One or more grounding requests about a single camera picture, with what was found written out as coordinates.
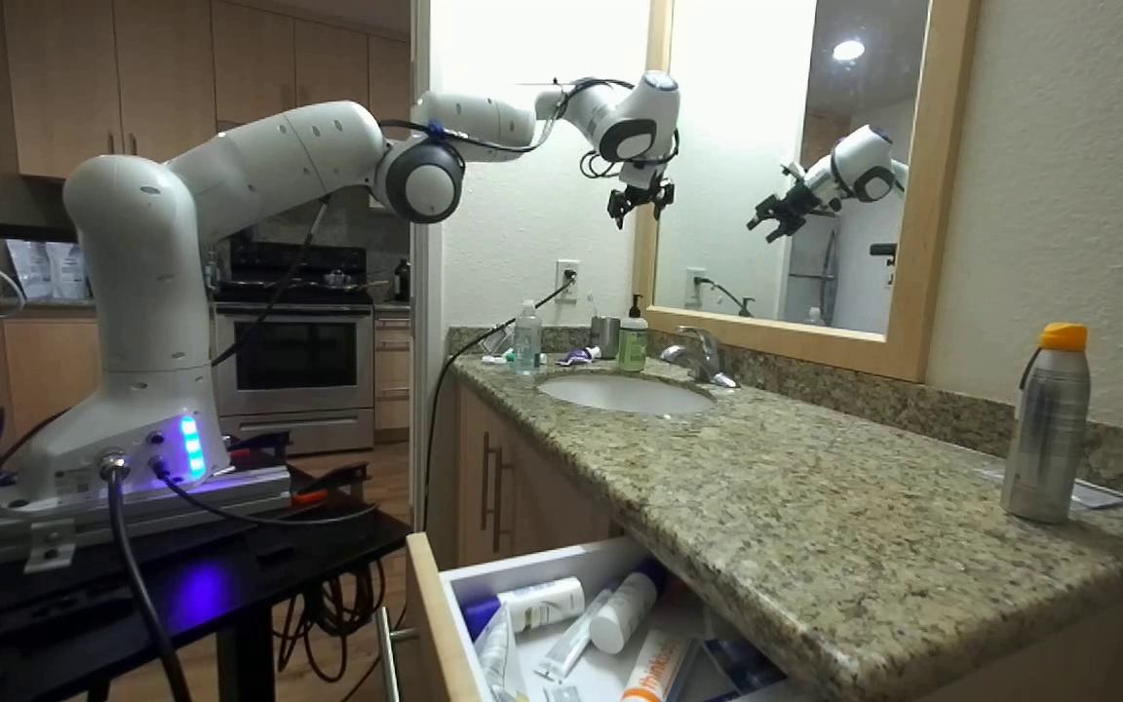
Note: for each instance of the white wall outlet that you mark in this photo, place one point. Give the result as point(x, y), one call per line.
point(567, 275)

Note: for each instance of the aluminium robot base mount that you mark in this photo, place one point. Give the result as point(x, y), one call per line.
point(136, 511)

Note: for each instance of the flat white drawer item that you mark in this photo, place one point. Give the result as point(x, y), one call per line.
point(570, 639)

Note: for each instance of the wooden vanity cabinet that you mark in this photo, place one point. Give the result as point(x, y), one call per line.
point(537, 490)

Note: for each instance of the white paper packet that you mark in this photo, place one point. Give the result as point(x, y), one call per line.
point(1096, 496)

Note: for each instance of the white sink basin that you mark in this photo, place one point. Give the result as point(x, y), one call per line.
point(624, 394)

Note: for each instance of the white tube with blue cap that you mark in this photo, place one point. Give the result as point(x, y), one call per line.
point(537, 604)

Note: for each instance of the chrome faucet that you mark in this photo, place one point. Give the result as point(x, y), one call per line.
point(700, 355)

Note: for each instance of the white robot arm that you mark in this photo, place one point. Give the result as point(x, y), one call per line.
point(263, 161)

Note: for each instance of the orange white tube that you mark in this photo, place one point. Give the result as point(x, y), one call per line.
point(657, 665)

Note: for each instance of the small white bottle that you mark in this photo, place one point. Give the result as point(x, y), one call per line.
point(622, 613)

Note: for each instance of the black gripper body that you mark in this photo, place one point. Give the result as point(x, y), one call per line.
point(640, 195)

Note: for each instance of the clear soap pump bottle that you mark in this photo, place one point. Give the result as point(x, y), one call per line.
point(529, 350)

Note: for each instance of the stainless steel oven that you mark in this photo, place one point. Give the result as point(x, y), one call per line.
point(292, 355)

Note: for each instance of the wooden kitchen wall cabinets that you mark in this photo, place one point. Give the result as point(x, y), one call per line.
point(136, 79)

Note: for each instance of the orange black clamp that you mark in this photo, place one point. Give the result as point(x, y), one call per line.
point(258, 454)
point(329, 496)

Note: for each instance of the dark blue drawer item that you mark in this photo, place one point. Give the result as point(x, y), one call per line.
point(740, 668)

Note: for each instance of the black robot table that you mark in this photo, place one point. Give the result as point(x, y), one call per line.
point(198, 590)

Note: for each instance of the silver bottle with orange cap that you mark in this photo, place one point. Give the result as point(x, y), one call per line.
point(1045, 431)

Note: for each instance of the wooden framed mirror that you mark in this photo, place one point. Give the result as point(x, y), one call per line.
point(939, 195)

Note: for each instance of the open wooden drawer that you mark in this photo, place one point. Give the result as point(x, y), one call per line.
point(437, 625)

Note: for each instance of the grey metal toothbrush cup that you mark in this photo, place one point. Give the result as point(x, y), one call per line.
point(606, 337)

